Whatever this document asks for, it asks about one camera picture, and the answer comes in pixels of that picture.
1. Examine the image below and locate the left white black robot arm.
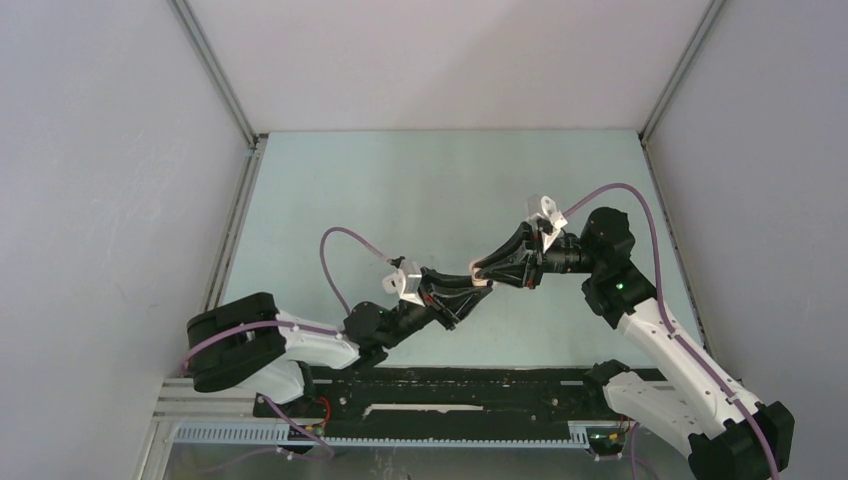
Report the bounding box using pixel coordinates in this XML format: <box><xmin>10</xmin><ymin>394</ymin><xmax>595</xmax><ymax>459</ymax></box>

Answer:
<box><xmin>183</xmin><ymin>268</ymin><xmax>494</xmax><ymax>417</ymax></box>

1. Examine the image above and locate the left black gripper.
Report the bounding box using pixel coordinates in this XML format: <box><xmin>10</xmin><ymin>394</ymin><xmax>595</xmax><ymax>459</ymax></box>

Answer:
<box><xmin>380</xmin><ymin>266</ymin><xmax>491</xmax><ymax>349</ymax></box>

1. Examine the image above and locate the grey cable duct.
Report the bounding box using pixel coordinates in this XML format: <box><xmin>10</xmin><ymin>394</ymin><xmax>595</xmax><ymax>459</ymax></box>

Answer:
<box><xmin>172</xmin><ymin>422</ymin><xmax>590</xmax><ymax>450</ymax></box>

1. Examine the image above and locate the left aluminium frame post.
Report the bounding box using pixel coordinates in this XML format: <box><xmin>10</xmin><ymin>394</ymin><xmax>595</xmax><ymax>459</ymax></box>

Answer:
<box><xmin>167</xmin><ymin>0</ymin><xmax>259</xmax><ymax>148</ymax></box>

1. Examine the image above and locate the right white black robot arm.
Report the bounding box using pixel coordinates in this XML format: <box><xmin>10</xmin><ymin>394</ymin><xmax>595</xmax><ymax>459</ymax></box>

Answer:
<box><xmin>471</xmin><ymin>207</ymin><xmax>795</xmax><ymax>479</ymax></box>

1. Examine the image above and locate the right aluminium frame post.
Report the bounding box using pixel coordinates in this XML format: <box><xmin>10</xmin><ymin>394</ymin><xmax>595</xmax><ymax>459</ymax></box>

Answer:
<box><xmin>639</xmin><ymin>0</ymin><xmax>727</xmax><ymax>146</ymax></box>

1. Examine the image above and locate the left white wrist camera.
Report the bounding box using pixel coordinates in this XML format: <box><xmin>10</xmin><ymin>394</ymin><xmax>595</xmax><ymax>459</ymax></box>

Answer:
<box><xmin>382</xmin><ymin>256</ymin><xmax>425</xmax><ymax>307</ymax></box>

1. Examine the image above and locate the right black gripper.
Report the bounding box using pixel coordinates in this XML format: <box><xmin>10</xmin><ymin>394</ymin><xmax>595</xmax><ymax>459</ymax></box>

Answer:
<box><xmin>476</xmin><ymin>221</ymin><xmax>601</xmax><ymax>289</ymax></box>

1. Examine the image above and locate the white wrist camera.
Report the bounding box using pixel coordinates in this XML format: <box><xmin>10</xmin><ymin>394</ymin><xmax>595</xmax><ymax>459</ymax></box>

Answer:
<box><xmin>526</xmin><ymin>195</ymin><xmax>568</xmax><ymax>253</ymax></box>
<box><xmin>382</xmin><ymin>256</ymin><xmax>425</xmax><ymax>307</ymax></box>

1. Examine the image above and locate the aluminium frame post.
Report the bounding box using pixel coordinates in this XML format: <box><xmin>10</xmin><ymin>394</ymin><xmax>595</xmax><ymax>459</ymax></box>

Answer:
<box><xmin>167</xmin><ymin>0</ymin><xmax>259</xmax><ymax>148</ymax></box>
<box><xmin>639</xmin><ymin>0</ymin><xmax>727</xmax><ymax>146</ymax></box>

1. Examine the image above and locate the beige earbud charging case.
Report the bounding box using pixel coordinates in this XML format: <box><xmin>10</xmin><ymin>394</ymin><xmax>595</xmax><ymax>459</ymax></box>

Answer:
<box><xmin>469</xmin><ymin>260</ymin><xmax>491</xmax><ymax>287</ymax></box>

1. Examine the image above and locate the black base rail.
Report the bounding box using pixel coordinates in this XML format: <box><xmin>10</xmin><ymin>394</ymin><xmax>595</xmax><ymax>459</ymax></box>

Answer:
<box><xmin>253</xmin><ymin>367</ymin><xmax>626</xmax><ymax>440</ymax></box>

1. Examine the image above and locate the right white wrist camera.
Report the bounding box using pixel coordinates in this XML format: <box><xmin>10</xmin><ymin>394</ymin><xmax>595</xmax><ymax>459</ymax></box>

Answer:
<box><xmin>526</xmin><ymin>195</ymin><xmax>568</xmax><ymax>253</ymax></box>

